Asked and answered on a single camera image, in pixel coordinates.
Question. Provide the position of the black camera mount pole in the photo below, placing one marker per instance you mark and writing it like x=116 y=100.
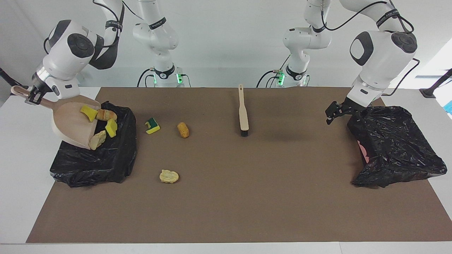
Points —
x=17 y=90
x=429 y=92

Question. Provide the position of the black bagged trash bin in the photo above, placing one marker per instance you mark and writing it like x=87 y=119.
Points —
x=106 y=165

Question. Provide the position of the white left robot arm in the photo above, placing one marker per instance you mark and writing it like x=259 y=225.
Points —
x=381 y=60

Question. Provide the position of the white base box green light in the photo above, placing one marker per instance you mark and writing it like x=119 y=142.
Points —
x=280 y=78
x=180 y=77

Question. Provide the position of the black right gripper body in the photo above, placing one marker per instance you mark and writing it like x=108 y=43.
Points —
x=37 y=90

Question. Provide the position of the beige brush black bristles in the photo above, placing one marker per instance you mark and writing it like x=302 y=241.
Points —
x=243 y=116

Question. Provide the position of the black bagged bin pink inside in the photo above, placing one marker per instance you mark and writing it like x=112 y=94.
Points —
x=395 y=148

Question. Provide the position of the green yellow sponge piece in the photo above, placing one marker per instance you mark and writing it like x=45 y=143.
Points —
x=152 y=127
x=111 y=128

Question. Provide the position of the toy croissant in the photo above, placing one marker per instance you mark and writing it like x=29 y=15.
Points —
x=106 y=115

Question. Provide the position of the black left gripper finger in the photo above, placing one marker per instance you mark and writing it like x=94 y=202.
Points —
x=335 y=107
x=337 y=115

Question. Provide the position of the blue object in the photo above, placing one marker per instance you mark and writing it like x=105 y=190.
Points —
x=449 y=107

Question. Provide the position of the brown table mat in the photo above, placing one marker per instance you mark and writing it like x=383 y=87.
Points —
x=226 y=218

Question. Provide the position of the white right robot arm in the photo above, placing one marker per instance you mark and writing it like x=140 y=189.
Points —
x=67 y=53

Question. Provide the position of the beige plastic dustpan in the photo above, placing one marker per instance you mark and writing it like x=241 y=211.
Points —
x=70 y=123

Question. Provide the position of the brown bread roll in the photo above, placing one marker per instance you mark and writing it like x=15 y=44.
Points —
x=183 y=130

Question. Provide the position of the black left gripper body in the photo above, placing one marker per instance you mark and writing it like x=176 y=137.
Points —
x=351 y=107

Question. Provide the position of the pink item in bin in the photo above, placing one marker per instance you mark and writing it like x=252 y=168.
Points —
x=363 y=153

